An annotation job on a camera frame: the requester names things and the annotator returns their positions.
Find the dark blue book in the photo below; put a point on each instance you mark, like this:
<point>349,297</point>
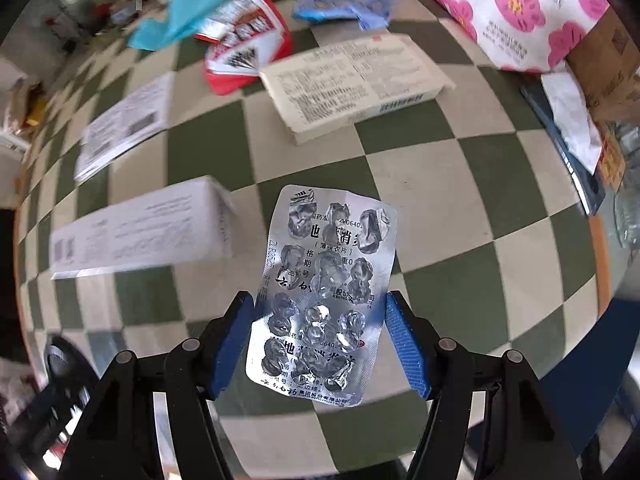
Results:
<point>565,150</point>

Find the white printed leaflet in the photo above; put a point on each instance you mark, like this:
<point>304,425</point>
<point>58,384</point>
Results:
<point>127,125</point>

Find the checkered tablecloth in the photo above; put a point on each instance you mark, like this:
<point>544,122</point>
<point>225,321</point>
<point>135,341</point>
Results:
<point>440,200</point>

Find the silver blister pack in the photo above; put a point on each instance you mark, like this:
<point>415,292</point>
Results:
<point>320,295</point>

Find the brown cardboard box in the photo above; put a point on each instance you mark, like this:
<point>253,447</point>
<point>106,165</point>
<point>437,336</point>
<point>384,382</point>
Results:
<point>607,65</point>

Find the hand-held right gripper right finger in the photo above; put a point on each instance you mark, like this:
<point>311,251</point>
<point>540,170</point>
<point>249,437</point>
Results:
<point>404,345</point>

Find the pink flower tissue pack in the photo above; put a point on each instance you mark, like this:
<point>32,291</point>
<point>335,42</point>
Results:
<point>515,10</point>

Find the white medicine box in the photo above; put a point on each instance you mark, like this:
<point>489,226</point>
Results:
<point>140,235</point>

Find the cream medicine box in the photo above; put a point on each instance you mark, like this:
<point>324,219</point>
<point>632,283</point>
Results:
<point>345,85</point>

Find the light blue plastic wrapper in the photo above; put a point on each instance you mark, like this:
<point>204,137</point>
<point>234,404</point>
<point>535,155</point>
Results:
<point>175,20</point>

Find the white crumpled paper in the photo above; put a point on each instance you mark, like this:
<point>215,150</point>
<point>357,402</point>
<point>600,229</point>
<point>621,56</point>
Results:
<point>575,115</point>

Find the red snack wrapper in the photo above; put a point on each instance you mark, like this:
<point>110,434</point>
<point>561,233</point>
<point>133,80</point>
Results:
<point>250,45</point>

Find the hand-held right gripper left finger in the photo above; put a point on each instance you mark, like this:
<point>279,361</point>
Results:
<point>231,340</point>

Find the blue crumpled wrapper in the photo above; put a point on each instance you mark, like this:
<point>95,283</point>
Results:
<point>345,7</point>

